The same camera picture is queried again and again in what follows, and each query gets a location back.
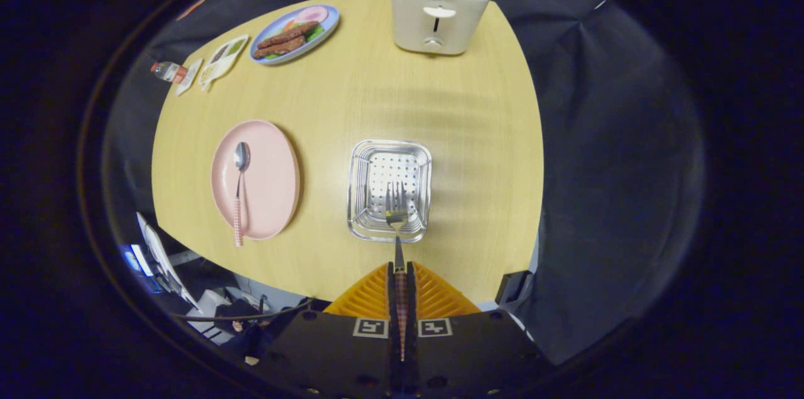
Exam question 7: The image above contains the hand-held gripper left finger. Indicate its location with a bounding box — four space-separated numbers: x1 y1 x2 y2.
263 262 403 399

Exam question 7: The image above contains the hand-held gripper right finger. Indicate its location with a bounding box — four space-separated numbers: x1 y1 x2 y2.
405 262 553 399

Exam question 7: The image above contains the fork with checkered handle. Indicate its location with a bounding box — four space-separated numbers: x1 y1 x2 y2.
384 180 410 362

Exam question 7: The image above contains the spoon with checkered handle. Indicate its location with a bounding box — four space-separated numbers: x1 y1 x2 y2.
233 141 252 248

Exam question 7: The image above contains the black box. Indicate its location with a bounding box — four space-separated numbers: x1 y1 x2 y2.
495 270 535 307

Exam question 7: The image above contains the metal drain basket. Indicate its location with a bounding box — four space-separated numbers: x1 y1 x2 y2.
347 139 433 244

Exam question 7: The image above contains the pink plate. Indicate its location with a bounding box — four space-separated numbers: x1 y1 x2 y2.
210 119 301 241

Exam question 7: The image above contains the white panel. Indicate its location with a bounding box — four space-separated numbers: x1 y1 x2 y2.
137 212 202 312

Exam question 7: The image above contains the black backdrop cloth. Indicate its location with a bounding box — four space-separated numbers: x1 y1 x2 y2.
104 0 707 365

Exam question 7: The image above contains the blue lit screen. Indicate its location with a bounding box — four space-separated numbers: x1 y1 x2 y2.
119 243 155 294

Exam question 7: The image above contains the brown sausage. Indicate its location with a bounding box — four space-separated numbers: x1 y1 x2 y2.
253 36 307 60
256 21 321 51

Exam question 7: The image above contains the white toaster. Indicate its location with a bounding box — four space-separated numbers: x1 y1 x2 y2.
389 0 492 56

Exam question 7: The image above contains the blue plate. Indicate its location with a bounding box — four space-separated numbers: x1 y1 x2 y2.
249 4 340 65

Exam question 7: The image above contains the white compartment sauce dish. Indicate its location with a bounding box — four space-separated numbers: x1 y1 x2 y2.
198 35 250 87

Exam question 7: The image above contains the pink ham slice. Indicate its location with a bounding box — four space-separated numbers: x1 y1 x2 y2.
295 6 329 26

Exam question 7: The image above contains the white square coaster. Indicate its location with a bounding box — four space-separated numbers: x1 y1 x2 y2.
175 58 204 97

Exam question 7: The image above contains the clear plastic bottle red label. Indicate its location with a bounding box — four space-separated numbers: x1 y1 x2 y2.
150 62 189 84

